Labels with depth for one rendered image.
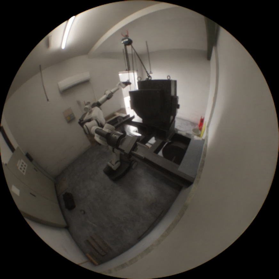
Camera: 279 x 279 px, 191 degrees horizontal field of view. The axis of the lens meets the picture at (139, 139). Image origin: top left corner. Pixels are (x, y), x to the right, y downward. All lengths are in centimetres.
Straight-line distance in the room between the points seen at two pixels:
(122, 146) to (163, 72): 348
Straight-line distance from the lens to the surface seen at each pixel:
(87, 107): 107
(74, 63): 282
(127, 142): 40
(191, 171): 118
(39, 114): 268
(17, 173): 227
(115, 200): 178
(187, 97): 344
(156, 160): 118
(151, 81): 118
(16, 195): 200
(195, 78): 334
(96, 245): 200
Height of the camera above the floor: 163
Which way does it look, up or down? 41 degrees down
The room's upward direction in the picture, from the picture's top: 10 degrees counter-clockwise
